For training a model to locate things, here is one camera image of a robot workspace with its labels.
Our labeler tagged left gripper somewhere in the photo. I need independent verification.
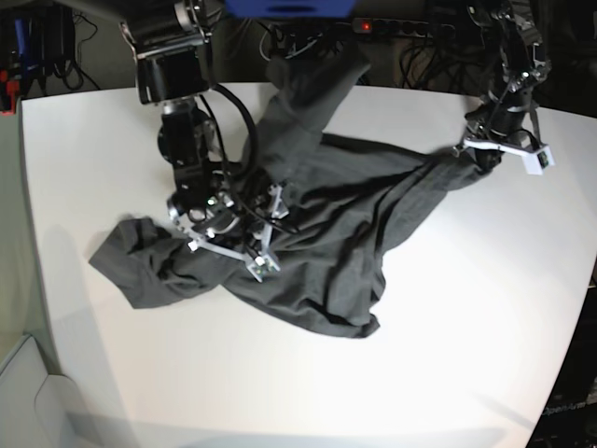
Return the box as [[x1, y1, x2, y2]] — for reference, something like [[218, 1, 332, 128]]
[[451, 133, 544, 164]]

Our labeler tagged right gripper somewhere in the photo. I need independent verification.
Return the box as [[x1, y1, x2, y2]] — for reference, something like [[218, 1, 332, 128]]
[[167, 185, 288, 261]]

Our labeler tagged dark grey t-shirt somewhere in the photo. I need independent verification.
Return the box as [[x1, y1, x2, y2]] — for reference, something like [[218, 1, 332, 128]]
[[90, 48, 489, 339]]

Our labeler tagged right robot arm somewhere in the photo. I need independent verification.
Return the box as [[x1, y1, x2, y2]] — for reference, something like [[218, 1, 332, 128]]
[[69, 1, 284, 268]]

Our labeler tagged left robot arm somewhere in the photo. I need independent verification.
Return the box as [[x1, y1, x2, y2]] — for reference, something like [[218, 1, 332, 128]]
[[452, 1, 554, 175]]

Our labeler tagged black power strip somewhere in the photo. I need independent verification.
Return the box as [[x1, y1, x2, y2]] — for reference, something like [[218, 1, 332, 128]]
[[352, 18, 432, 38]]

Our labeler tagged blue box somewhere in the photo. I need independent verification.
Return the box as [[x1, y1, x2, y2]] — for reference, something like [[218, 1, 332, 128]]
[[225, 0, 356, 19]]

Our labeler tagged red clamp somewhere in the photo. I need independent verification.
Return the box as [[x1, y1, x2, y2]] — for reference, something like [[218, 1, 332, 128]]
[[0, 69, 20, 115]]

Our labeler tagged white side table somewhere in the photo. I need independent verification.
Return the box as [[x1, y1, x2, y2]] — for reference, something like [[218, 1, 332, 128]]
[[1, 336, 104, 447]]

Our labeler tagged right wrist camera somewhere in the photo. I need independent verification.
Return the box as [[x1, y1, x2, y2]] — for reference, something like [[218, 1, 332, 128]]
[[246, 253, 281, 283]]

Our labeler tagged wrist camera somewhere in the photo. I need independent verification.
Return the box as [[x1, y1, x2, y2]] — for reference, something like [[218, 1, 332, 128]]
[[246, 253, 281, 283], [522, 145, 555, 175]]

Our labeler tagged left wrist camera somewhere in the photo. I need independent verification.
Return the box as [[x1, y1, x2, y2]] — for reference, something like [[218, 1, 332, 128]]
[[522, 145, 555, 175]]

